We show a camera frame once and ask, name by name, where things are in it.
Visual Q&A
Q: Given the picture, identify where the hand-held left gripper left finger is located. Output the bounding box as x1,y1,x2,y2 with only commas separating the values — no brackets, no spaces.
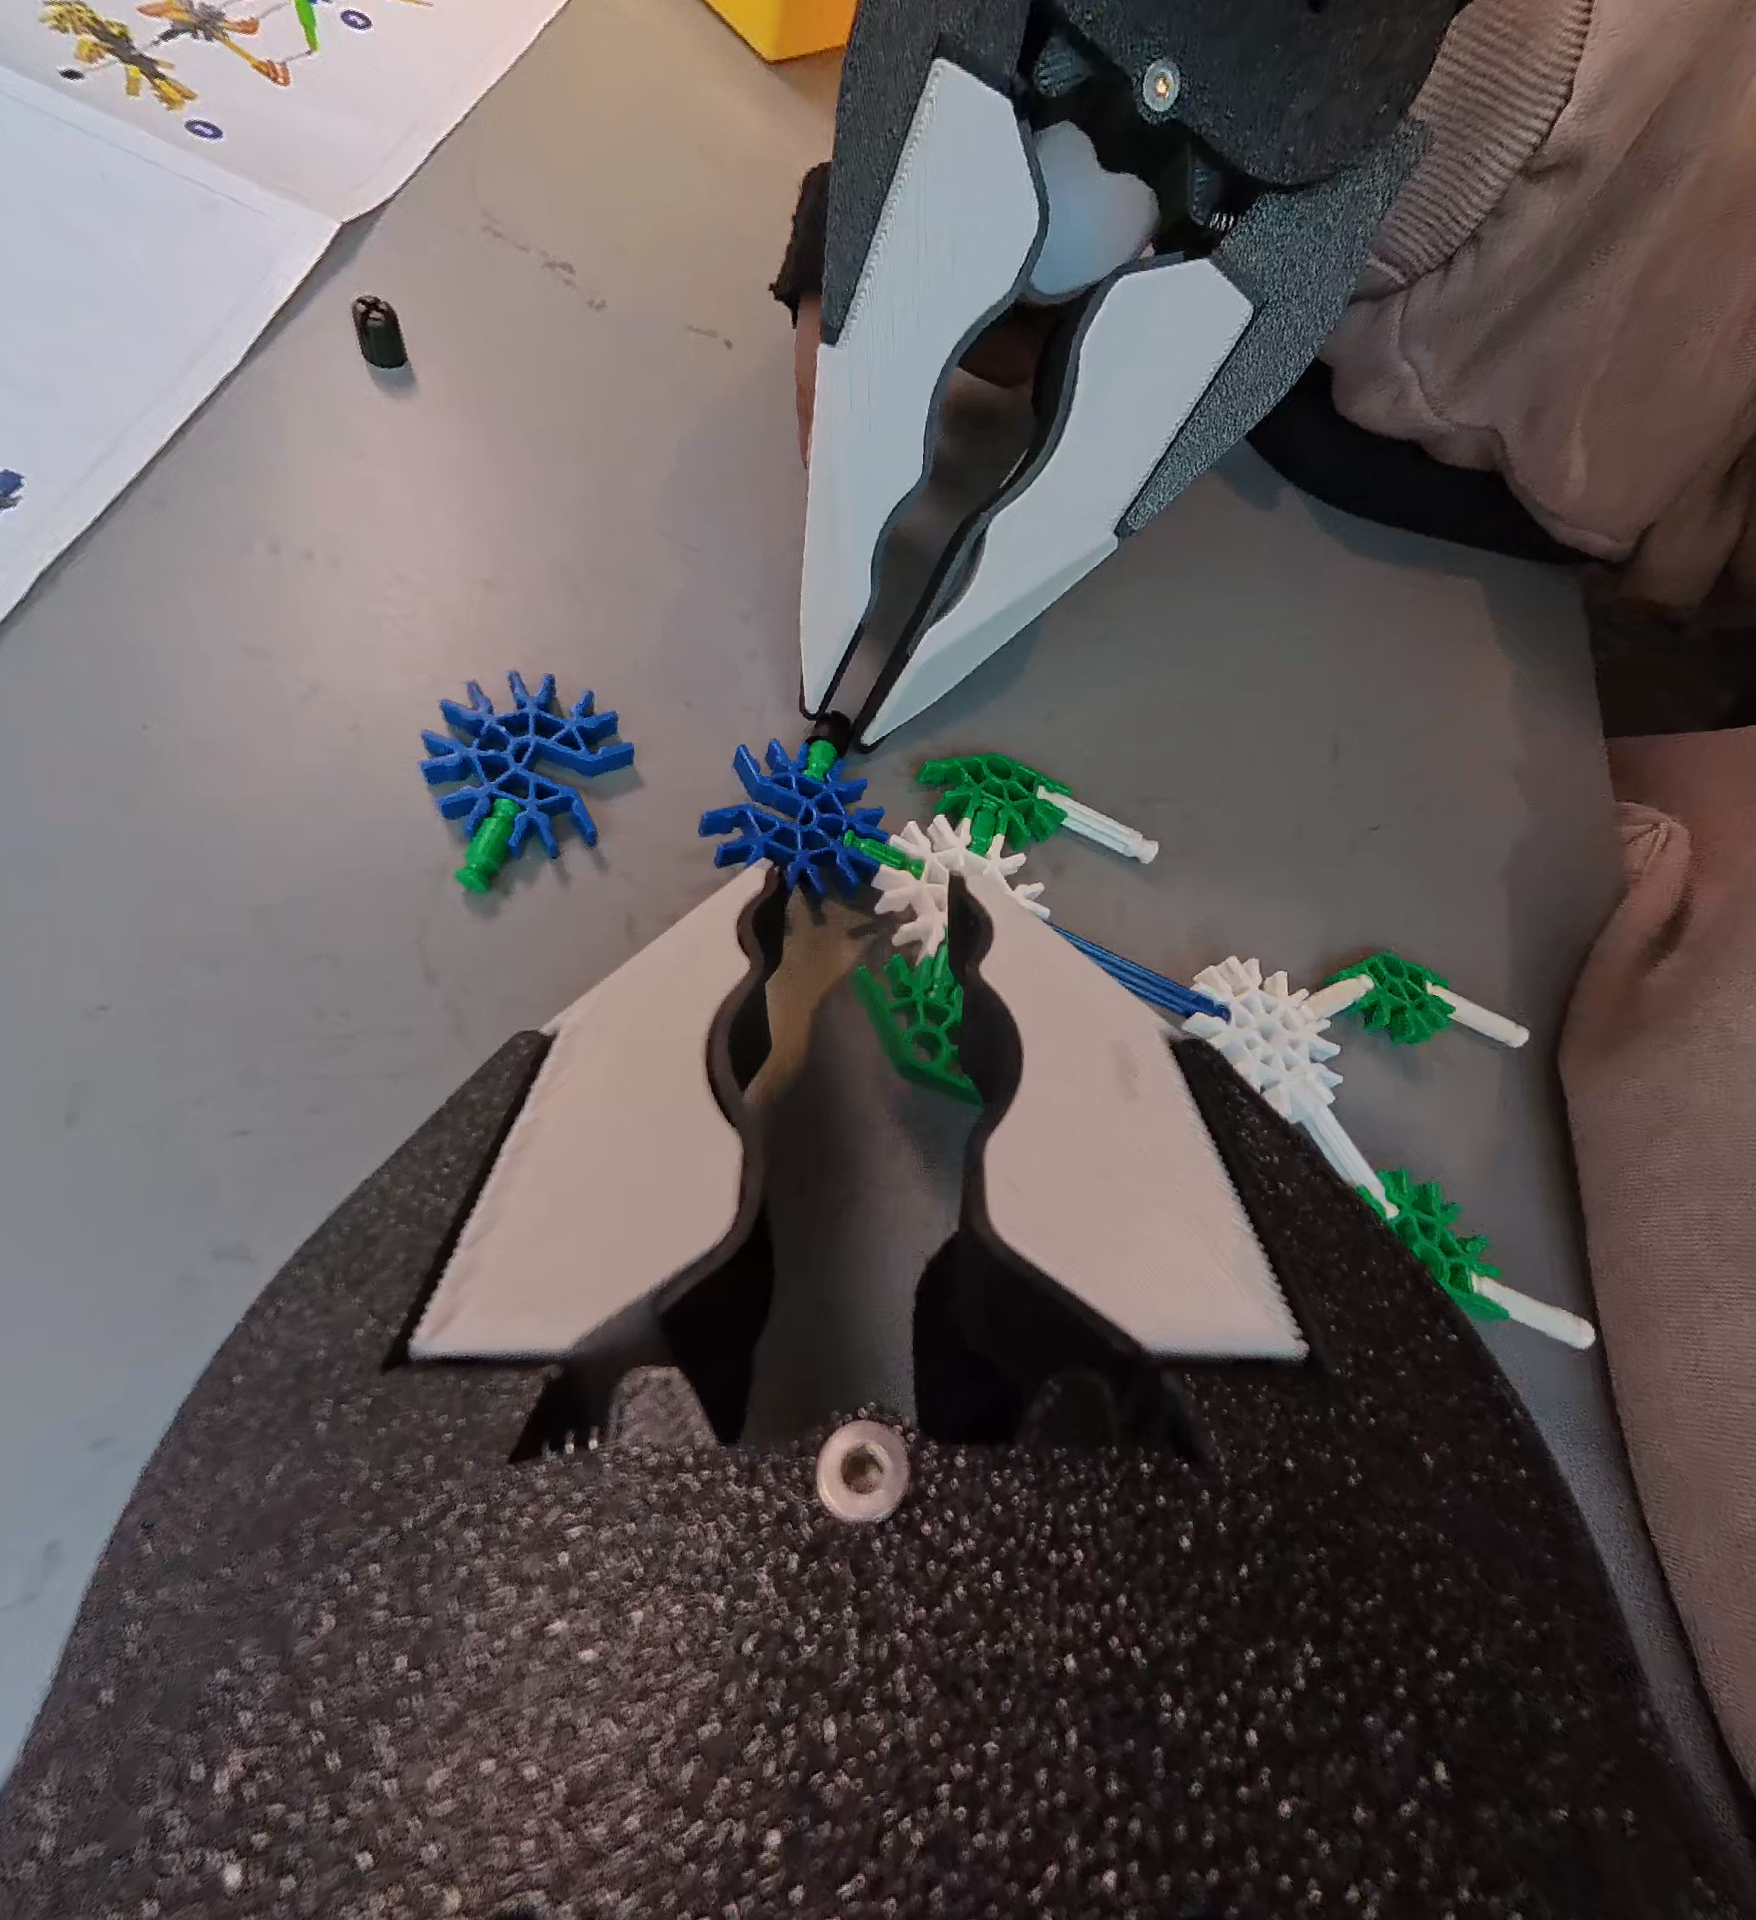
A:
409,861,790,1445

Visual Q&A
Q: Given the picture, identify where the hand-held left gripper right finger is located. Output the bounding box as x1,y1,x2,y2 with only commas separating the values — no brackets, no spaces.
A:
917,874,1310,1438

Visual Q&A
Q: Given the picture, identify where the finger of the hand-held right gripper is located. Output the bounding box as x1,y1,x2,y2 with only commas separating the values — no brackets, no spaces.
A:
856,252,1258,746
798,57,1048,721

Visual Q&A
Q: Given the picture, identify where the white green blue toy assembly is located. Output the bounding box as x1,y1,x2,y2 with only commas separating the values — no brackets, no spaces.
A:
851,751,1598,1352

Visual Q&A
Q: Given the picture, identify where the yellow plastic bin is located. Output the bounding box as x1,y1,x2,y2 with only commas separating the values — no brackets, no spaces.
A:
707,0,858,63

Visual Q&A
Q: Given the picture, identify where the blue toy connector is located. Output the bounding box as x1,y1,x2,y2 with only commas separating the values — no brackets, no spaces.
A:
698,739,891,901
419,671,638,860

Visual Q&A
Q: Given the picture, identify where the person's right forearm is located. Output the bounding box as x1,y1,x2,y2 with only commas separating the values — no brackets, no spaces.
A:
1330,0,1756,602

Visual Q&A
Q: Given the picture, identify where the person's right hand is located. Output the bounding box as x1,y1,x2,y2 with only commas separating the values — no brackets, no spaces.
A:
950,296,1087,402

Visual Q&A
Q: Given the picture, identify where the person's body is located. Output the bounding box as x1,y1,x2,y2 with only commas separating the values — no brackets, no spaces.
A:
1560,711,1756,1920

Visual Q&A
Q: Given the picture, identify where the folded paper instruction sheet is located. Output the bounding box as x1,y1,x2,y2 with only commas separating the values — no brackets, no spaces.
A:
0,0,573,723

